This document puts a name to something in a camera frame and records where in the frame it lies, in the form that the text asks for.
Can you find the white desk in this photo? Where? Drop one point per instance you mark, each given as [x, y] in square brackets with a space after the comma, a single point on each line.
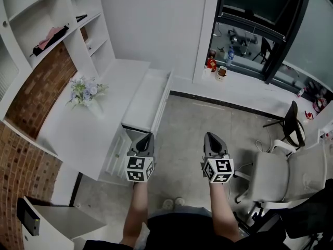
[78, 131]

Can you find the pale blue flower bouquet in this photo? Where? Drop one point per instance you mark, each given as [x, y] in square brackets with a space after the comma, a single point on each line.
[86, 88]

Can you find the clear water bottle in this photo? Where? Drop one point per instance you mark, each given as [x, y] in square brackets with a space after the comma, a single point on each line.
[230, 56]

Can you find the pink cloth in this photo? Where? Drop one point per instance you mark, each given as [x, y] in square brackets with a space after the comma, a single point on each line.
[50, 36]

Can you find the white vase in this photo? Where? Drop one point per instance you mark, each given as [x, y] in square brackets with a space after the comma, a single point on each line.
[95, 109]

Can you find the person's left forearm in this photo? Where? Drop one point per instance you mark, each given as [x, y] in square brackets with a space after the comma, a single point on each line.
[136, 212]

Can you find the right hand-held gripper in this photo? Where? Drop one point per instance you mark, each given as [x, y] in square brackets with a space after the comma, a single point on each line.
[218, 169]

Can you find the white drawer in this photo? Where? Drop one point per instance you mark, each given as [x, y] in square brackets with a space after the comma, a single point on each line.
[145, 100]

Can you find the person's blue jeans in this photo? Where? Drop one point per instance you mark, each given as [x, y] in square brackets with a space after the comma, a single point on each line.
[179, 212]

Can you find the black folded umbrella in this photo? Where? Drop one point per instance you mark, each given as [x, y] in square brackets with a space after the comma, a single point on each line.
[36, 50]

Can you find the person's black shirt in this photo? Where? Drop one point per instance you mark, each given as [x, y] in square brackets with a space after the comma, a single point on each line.
[179, 233]

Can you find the white shelf unit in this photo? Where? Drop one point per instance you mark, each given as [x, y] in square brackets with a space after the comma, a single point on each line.
[46, 1]

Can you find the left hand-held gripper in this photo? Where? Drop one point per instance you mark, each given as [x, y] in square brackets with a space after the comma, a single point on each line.
[139, 167]

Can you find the black chair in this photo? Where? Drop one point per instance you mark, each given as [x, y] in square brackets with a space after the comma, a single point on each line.
[292, 124]

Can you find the dark red round object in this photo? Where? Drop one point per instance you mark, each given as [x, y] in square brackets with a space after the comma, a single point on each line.
[320, 105]

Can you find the white cup with brown contents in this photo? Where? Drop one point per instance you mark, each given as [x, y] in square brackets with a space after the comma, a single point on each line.
[222, 74]

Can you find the flat black board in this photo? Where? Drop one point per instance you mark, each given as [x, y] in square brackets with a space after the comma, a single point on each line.
[81, 17]

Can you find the black window frame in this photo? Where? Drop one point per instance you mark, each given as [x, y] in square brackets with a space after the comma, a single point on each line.
[271, 35]

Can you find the white office chair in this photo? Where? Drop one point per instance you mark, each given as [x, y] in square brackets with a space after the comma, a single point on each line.
[273, 176]

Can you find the small red-capped bottle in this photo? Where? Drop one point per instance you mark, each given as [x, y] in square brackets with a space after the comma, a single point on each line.
[300, 92]

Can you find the white low cabinet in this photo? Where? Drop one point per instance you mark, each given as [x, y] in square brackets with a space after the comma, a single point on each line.
[62, 223]

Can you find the black screen device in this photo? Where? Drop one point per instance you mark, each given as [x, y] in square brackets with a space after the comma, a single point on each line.
[27, 217]

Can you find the red bottle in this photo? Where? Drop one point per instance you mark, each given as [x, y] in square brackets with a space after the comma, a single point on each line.
[212, 64]

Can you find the person's right forearm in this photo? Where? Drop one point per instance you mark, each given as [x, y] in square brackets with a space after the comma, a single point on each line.
[223, 212]

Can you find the person's white shoe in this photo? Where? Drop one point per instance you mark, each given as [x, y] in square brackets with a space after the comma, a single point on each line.
[168, 204]
[179, 202]

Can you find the small red object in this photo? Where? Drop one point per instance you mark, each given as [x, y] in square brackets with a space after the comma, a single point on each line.
[309, 115]

